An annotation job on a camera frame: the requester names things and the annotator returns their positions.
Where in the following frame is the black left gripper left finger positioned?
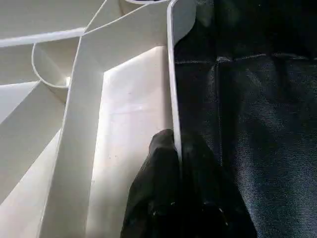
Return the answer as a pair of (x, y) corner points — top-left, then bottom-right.
(120, 128), (182, 238)

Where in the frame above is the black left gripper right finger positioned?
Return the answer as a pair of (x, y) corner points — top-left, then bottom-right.
(179, 131), (259, 238)

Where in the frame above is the black work mat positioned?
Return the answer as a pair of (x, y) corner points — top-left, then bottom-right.
(172, 0), (317, 238)

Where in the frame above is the white plastic table top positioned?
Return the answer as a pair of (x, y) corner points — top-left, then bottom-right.
(0, 0), (199, 238)

